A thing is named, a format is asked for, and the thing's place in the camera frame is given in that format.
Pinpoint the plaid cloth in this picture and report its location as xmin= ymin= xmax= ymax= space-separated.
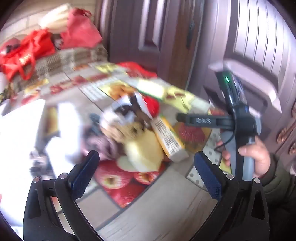
xmin=13 ymin=43 xmax=109 ymax=81

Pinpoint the braided brown beige knot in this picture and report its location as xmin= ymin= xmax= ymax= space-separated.
xmin=81 ymin=122 xmax=145 ymax=161

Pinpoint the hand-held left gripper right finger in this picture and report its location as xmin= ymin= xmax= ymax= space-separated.
xmin=194 ymin=151 xmax=270 ymax=241

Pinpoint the person's right forearm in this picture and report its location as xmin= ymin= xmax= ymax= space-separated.
xmin=262 ymin=152 xmax=296 ymax=241

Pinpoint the red tote bag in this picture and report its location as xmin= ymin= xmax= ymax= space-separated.
xmin=0 ymin=30 xmax=56 ymax=81

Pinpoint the white cardboard box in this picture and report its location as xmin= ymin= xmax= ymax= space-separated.
xmin=0 ymin=98 xmax=85 ymax=229

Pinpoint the yellow sponge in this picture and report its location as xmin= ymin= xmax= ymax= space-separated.
xmin=124 ymin=129 xmax=165 ymax=172

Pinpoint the fruit print tablecloth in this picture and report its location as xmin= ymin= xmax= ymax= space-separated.
xmin=0 ymin=61 xmax=233 ymax=210

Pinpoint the mauve door with handle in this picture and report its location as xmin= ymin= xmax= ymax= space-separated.
xmin=203 ymin=0 xmax=296 ymax=163

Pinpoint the brown door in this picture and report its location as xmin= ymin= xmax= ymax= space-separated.
xmin=99 ymin=0 xmax=208 ymax=91

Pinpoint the spotted cloth scrunchie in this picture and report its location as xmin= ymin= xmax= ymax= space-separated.
xmin=102 ymin=92 xmax=153 ymax=130

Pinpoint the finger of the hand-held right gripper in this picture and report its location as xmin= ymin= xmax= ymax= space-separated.
xmin=176 ymin=113 xmax=234 ymax=129

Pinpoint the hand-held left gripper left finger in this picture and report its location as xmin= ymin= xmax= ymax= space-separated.
xmin=23 ymin=150 xmax=100 ymax=241

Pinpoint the person's right hand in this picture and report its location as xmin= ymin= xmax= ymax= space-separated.
xmin=221 ymin=137 xmax=271 ymax=178

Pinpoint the yellow tissue packet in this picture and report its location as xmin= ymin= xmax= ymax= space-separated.
xmin=151 ymin=117 xmax=189 ymax=162

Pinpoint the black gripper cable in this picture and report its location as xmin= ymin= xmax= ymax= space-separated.
xmin=216 ymin=131 xmax=235 ymax=153

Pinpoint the red plastic bag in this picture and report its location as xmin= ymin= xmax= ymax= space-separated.
xmin=60 ymin=8 xmax=103 ymax=49

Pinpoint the white foam roll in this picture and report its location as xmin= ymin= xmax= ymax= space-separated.
xmin=39 ymin=3 xmax=75 ymax=29

